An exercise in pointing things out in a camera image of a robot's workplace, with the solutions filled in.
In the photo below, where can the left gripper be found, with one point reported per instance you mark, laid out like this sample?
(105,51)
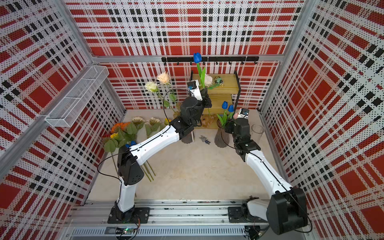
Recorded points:
(205,98)

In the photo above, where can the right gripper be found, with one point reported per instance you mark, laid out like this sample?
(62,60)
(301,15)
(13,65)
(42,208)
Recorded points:
(229,126)

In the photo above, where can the dark pink ribbed vase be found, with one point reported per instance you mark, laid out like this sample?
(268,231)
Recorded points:
(221,138)

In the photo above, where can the pink glass vase with ribbon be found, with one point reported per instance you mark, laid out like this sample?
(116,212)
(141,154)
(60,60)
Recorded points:
(188,138)

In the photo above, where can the pale green rose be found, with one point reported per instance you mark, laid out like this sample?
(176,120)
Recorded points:
(154,88)

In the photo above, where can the beige daisy flower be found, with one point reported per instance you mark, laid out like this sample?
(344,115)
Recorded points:
(137,120)
(154,121)

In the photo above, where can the orange daisy flower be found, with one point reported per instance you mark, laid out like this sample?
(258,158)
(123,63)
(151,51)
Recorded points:
(119,127)

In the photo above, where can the white rose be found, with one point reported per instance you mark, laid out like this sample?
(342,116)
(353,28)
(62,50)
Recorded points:
(208,80)

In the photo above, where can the cream rose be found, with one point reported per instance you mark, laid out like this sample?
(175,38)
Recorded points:
(165,79)

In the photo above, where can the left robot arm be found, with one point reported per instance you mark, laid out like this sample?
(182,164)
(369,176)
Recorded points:
(131,159)

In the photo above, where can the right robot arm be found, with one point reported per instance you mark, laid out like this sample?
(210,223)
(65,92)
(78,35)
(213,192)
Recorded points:
(286,210)

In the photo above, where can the brown teddy bear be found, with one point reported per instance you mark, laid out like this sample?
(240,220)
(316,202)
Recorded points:
(205,122)

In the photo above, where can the clear glass vase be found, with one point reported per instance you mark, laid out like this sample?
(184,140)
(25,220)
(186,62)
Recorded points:
(257,132)

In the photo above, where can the small grey toy figure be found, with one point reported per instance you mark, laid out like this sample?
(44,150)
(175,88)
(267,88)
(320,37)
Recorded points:
(205,140)

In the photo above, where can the yellow daisy flower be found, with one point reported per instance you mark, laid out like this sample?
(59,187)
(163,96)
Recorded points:
(167,121)

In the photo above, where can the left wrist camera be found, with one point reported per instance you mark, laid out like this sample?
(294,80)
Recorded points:
(193,87)

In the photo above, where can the wooden shelf black frame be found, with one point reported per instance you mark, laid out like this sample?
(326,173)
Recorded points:
(229,92)

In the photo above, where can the green toy with lanyard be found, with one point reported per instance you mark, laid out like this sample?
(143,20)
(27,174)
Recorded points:
(217,82)

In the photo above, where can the black hook rail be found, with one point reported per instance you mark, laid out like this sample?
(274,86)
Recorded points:
(210,59)

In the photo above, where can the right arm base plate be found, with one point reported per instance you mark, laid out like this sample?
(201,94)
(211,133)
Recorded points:
(239,215)

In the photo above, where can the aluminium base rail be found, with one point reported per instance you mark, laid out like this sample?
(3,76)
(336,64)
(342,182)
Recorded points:
(167,218)

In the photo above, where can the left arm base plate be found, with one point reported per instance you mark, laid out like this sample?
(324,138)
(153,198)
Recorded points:
(132,216)

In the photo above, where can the white wire wall basket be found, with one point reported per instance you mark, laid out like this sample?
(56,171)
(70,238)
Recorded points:
(66,112)

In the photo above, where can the circuit board on rail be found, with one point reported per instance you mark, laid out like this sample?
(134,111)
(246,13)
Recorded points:
(125,231)

